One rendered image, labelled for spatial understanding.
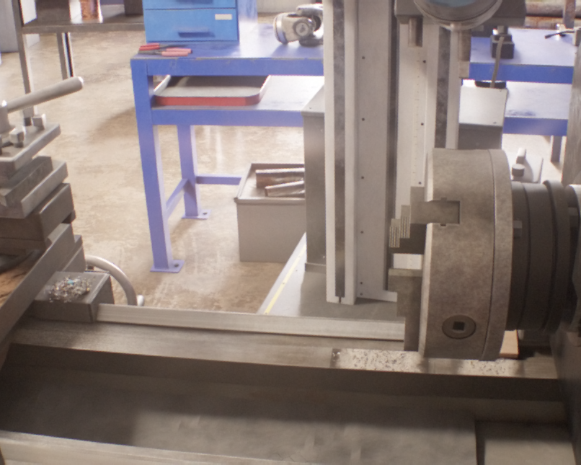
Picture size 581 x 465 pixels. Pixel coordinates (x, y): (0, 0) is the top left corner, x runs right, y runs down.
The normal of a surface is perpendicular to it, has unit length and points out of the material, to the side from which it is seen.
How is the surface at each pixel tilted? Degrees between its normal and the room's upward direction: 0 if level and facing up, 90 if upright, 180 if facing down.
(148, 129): 90
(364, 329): 45
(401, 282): 70
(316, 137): 90
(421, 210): 41
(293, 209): 90
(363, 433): 1
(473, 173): 15
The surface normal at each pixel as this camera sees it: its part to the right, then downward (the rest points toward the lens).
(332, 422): -0.12, -0.78
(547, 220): -0.11, -0.49
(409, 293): -0.14, 0.13
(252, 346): -0.03, -0.89
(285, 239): -0.09, 0.46
